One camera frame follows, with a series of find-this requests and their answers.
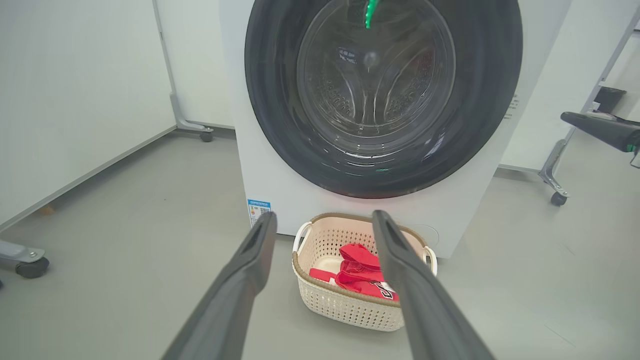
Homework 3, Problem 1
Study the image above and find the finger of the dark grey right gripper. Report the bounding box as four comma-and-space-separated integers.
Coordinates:
560, 111, 640, 154

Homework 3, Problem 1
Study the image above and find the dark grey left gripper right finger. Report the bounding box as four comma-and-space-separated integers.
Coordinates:
372, 209, 496, 360

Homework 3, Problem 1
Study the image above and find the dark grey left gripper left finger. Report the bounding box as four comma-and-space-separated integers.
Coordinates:
161, 211, 279, 360

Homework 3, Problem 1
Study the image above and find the red jersey with print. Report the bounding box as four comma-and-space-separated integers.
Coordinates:
334, 243, 401, 302

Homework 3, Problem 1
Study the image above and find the dark grey round washer door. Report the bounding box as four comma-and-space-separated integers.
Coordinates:
244, 0, 524, 200

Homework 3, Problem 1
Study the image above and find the cream perforated laundry basket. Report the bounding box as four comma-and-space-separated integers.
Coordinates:
292, 212, 439, 333

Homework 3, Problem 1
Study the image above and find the white front-load washing machine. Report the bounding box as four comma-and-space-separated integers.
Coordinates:
218, 0, 573, 259

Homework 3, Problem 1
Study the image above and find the light grey floor box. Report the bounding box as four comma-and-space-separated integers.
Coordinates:
584, 102, 618, 121

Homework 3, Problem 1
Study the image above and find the black waste bin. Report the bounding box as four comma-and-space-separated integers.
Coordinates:
595, 86, 627, 115

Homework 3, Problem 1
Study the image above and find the blue energy label sticker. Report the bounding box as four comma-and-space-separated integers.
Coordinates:
247, 199, 272, 227

